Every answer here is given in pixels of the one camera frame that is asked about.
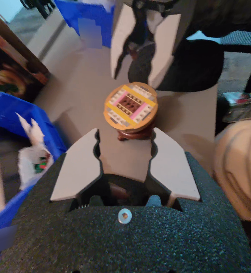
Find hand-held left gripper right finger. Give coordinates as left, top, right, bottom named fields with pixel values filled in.
left=147, top=128, right=200, bottom=207

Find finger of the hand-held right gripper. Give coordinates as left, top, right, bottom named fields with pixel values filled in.
left=148, top=14, right=181, bottom=90
left=110, top=4, right=136, bottom=80

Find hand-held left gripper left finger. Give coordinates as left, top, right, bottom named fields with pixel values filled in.
left=50, top=128, right=104, bottom=202

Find pile of small lego pieces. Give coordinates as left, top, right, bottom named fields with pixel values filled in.
left=33, top=157, right=49, bottom=173

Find torn white paper bag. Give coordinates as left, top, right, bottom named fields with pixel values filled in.
left=16, top=112, right=54, bottom=190

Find lego flower pot model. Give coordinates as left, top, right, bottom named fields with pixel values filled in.
left=104, top=82, right=159, bottom=141

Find blue plastic bin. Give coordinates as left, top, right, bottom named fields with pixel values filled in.
left=0, top=92, right=67, bottom=263
left=54, top=0, right=115, bottom=48

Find person's right forearm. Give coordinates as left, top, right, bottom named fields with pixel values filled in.
left=181, top=0, right=251, bottom=40

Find orchid print lego box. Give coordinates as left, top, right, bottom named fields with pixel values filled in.
left=0, top=6, right=51, bottom=103

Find person's right hand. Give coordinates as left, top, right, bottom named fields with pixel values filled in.
left=125, top=11, right=158, bottom=62

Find black mesh chair seat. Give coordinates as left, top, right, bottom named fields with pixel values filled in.
left=129, top=39, right=224, bottom=92

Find person's beige shirt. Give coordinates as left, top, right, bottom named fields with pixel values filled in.
left=213, top=119, right=251, bottom=223

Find red and white packet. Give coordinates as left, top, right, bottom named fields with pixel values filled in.
left=223, top=92, right=251, bottom=106

